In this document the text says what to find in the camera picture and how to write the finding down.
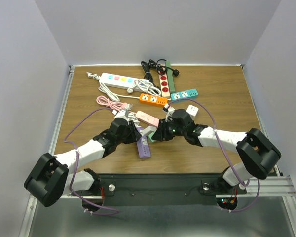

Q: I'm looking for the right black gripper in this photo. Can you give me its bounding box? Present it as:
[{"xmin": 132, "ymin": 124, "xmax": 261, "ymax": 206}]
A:
[{"xmin": 150, "ymin": 118, "xmax": 186, "ymax": 142}]

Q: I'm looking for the white usb charger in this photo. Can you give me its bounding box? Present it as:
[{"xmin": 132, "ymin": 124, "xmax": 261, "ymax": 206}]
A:
[{"xmin": 141, "ymin": 126, "xmax": 157, "ymax": 136}]

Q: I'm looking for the purple power strip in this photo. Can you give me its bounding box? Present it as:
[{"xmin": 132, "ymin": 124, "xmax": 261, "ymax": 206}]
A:
[{"xmin": 137, "ymin": 135, "xmax": 151, "ymax": 159}]

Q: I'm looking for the green usb charger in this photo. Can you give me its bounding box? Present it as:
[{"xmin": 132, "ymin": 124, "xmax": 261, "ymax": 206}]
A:
[{"xmin": 148, "ymin": 132, "xmax": 156, "ymax": 143}]

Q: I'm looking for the pink power strip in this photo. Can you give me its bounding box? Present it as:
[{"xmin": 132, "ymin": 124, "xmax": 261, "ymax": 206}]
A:
[{"xmin": 135, "ymin": 111, "xmax": 159, "ymax": 127}]

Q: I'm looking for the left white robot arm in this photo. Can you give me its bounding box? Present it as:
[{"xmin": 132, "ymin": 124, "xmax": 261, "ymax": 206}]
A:
[{"xmin": 24, "ymin": 118, "xmax": 142, "ymax": 207}]

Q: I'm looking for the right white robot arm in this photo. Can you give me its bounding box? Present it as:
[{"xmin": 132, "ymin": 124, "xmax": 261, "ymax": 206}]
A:
[{"xmin": 152, "ymin": 109, "xmax": 281, "ymax": 193}]

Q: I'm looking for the white cube socket adapter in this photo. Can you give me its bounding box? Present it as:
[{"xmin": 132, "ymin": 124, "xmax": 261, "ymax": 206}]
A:
[{"xmin": 186, "ymin": 105, "xmax": 199, "ymax": 119}]

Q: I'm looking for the teal power strip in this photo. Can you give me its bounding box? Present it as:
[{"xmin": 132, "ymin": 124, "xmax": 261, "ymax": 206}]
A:
[{"xmin": 170, "ymin": 88, "xmax": 198, "ymax": 101}]

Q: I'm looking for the beige red power strip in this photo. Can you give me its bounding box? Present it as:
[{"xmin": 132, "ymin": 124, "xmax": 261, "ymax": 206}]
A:
[{"xmin": 157, "ymin": 70, "xmax": 170, "ymax": 99}]

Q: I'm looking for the orange power strip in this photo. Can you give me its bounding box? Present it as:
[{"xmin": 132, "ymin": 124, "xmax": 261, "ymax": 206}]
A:
[{"xmin": 139, "ymin": 93, "xmax": 168, "ymax": 107}]

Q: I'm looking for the white multicolour power strip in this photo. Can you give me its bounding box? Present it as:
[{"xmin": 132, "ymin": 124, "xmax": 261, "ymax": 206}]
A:
[{"xmin": 97, "ymin": 73, "xmax": 149, "ymax": 91}]

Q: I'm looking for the green power strip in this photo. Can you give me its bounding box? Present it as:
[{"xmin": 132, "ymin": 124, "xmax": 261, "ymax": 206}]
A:
[{"xmin": 165, "ymin": 61, "xmax": 175, "ymax": 94}]

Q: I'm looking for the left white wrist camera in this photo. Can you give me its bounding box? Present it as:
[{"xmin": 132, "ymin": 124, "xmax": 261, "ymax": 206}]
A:
[{"xmin": 112, "ymin": 109, "xmax": 129, "ymax": 121}]

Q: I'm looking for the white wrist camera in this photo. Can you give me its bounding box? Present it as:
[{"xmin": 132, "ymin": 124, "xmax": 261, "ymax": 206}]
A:
[
  {"xmin": 112, "ymin": 109, "xmax": 129, "ymax": 121},
  {"xmin": 162, "ymin": 103, "xmax": 175, "ymax": 117}
]

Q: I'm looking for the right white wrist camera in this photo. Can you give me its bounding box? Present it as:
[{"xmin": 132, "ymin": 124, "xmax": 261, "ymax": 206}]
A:
[{"xmin": 162, "ymin": 103, "xmax": 175, "ymax": 117}]

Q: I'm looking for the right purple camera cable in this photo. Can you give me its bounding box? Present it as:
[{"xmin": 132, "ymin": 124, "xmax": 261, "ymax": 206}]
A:
[{"xmin": 167, "ymin": 99, "xmax": 261, "ymax": 213}]

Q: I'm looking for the pink power strip cable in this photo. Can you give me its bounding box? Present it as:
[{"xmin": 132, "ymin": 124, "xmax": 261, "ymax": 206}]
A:
[{"xmin": 96, "ymin": 95, "xmax": 134, "ymax": 112}]

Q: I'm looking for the white power strip cable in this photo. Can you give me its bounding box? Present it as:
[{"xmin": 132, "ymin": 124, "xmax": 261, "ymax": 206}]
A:
[{"xmin": 86, "ymin": 72, "xmax": 162, "ymax": 102}]

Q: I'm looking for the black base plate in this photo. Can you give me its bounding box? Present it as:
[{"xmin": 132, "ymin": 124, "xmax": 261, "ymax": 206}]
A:
[{"xmin": 76, "ymin": 173, "xmax": 246, "ymax": 206}]

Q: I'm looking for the black coiled power cable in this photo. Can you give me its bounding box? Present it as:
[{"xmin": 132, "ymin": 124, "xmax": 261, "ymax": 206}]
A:
[{"xmin": 140, "ymin": 58, "xmax": 181, "ymax": 87}]

